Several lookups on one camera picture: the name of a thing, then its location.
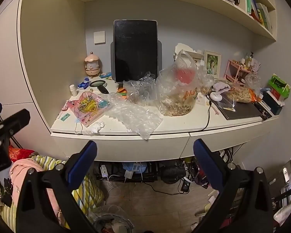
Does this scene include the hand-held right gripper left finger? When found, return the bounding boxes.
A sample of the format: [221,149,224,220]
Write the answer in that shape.
[16,140,98,233]

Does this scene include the grey trash bin with liner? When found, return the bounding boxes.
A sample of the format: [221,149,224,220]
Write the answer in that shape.
[93,204,135,233]

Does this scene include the pink carousel lamp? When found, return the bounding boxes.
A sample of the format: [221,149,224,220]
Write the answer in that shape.
[84,51,101,77]

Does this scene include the black magnifying glass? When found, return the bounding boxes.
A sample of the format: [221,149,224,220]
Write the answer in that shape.
[89,80,110,95]

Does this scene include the pink blanket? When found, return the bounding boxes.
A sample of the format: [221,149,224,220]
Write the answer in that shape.
[10,159,63,224]

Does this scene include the plastic bag of nut shells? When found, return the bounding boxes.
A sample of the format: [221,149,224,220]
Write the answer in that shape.
[156,50,201,117]

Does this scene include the black tablet screen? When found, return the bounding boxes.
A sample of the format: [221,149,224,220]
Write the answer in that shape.
[113,19,158,83]

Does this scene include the black cable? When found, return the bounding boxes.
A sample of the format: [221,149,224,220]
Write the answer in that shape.
[195,99,212,133]

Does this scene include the white photo frame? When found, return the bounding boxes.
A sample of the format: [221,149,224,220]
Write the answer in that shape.
[204,50,222,77]

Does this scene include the green box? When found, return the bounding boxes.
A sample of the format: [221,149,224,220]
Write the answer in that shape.
[268,74,291,102]

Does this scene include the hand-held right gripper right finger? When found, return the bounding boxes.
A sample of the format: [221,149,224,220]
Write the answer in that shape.
[193,139,274,233]

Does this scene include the black rack under desk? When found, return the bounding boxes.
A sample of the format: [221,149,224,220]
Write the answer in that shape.
[94,161,161,183]

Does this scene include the crumpled white tissue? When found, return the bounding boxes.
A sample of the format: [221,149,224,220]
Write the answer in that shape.
[83,121,105,136]

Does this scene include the dark blue box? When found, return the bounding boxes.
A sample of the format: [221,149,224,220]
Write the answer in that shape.
[261,91,286,116]

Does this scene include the torn white paper bag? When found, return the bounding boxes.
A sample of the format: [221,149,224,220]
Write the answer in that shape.
[174,43,204,66]

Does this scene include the white wardrobe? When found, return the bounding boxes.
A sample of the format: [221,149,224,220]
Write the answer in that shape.
[0,0,51,151]

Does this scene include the white floral quilt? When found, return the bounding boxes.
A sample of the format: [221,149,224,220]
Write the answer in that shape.
[0,175,15,209]

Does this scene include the red cloth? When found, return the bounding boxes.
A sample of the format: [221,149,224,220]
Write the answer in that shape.
[7,146,36,162]

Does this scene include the pink cartoon plastic bag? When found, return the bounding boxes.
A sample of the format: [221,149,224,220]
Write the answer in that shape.
[64,92,112,128]

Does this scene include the plastic bag of peanuts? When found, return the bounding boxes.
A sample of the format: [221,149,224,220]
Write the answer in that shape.
[226,73,262,103]

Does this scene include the small clear plastic bag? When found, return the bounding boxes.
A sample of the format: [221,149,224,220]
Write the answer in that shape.
[123,71,158,106]

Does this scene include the translucent plastic bag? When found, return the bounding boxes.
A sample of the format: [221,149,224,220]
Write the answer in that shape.
[103,93,164,140]

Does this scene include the grey laptop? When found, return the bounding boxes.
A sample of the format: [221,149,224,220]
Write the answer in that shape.
[211,97,264,121]

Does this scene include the row of books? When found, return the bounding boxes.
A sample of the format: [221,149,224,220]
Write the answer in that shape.
[245,0,273,33]

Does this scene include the purple cloth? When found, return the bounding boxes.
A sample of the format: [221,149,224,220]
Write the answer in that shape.
[213,81,231,94]

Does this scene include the pink desk rack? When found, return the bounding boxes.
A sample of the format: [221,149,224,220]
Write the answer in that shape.
[224,59,255,83]

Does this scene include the white desk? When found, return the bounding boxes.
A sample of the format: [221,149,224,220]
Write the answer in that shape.
[50,75,280,163]

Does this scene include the blue white appliance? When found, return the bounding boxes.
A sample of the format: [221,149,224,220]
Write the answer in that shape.
[122,162,147,178]

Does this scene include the yellow green striped bedsheet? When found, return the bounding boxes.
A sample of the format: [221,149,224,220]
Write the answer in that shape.
[0,154,105,226]

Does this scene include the white wall switch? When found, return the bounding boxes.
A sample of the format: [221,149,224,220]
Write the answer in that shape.
[94,31,105,45]

